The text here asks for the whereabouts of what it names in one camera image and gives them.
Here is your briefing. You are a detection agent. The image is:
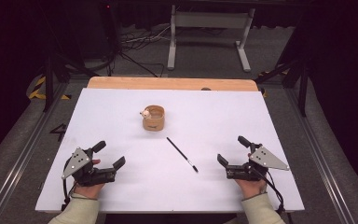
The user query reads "black tripod stand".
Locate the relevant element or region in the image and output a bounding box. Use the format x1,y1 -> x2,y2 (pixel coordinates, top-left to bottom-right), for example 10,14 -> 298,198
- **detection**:
255,57 -> 310,118
42,50 -> 101,114

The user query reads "white table cover board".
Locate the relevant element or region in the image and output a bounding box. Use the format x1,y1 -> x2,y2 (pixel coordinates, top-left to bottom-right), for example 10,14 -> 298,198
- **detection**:
34,88 -> 306,215

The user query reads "wooden pen holder with figurine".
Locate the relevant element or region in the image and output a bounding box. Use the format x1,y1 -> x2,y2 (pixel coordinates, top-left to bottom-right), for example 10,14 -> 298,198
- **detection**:
139,105 -> 166,132

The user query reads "black pen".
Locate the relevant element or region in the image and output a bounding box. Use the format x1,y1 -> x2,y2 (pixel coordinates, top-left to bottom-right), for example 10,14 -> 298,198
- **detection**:
166,136 -> 200,174

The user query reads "white metal stand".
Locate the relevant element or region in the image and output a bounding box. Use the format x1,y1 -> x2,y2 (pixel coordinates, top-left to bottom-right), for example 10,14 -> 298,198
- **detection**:
167,4 -> 256,73

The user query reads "person's right hand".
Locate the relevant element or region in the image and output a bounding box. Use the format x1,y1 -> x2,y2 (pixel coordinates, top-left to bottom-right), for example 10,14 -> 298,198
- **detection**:
234,176 -> 269,201

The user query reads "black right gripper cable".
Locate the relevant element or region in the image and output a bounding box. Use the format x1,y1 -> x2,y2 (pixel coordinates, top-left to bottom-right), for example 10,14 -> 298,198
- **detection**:
251,167 -> 285,216

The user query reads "aluminium floor rail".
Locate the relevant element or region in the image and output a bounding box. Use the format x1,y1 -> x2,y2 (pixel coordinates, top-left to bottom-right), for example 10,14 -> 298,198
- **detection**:
0,81 -> 70,224
283,87 -> 357,224

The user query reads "bundle of floor cables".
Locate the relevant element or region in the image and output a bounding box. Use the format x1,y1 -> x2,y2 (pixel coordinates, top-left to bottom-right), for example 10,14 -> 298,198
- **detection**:
106,23 -> 172,78

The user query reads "black tape floor mark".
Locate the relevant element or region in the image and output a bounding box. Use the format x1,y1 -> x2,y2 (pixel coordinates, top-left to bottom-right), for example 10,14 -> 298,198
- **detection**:
49,123 -> 67,143

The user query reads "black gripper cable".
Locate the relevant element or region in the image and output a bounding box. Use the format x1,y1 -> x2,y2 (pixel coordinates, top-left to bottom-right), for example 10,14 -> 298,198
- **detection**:
61,177 -> 78,212
251,167 -> 285,216

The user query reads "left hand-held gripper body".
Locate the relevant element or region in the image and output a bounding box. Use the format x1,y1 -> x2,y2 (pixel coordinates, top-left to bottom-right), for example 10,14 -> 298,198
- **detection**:
62,147 -> 117,188

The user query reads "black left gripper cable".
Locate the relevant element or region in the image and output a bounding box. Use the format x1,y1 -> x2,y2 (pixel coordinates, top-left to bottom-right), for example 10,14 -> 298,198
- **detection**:
61,177 -> 78,212

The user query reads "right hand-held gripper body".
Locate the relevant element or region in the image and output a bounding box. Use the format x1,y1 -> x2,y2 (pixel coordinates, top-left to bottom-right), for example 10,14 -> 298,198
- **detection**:
226,143 -> 291,182

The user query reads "yellow black floor tape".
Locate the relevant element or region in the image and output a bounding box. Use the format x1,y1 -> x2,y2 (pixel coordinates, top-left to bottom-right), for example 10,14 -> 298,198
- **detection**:
27,76 -> 73,101

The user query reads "person's left hand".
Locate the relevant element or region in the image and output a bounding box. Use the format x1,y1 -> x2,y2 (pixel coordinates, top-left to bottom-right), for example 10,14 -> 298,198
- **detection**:
73,159 -> 105,201

